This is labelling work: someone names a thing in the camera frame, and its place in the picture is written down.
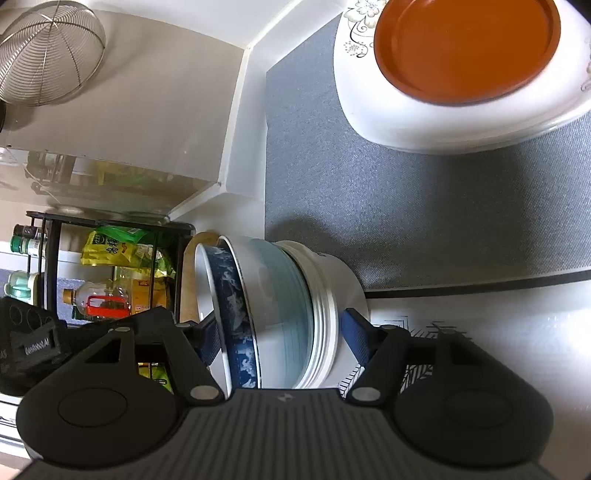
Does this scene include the brown round plate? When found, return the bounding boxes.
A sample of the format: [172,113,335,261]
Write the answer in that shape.
[374,0,561,105]

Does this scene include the white square plate far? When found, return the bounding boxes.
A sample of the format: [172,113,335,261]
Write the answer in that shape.
[334,1,590,154]

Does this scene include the round wooden cutting board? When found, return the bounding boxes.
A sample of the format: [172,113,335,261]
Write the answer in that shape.
[178,231,219,323]

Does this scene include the grey counter mat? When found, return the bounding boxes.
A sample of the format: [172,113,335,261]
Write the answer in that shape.
[264,22,590,290]

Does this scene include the cooking oil bottle red label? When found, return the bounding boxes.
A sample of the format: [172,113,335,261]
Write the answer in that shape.
[62,280,131,321]

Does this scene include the white plain bowl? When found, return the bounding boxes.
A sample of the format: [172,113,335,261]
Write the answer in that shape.
[276,240,369,391]

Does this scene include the green cap jar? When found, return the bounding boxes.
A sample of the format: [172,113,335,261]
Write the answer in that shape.
[10,224,47,257]

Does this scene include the metal mesh strainer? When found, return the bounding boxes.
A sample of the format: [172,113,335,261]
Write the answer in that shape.
[1,1,107,107]

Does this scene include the white bowl blue pattern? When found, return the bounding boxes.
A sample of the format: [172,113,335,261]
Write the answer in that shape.
[195,237,260,393]

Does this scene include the light blue ceramic bowl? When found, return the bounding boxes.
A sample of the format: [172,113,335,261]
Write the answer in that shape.
[249,239,314,389]

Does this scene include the yellow green snack bag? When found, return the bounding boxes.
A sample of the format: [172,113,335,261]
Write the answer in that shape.
[80,226,176,278]

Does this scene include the black wire spice rack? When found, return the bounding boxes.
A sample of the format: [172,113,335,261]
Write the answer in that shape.
[11,211,194,321]

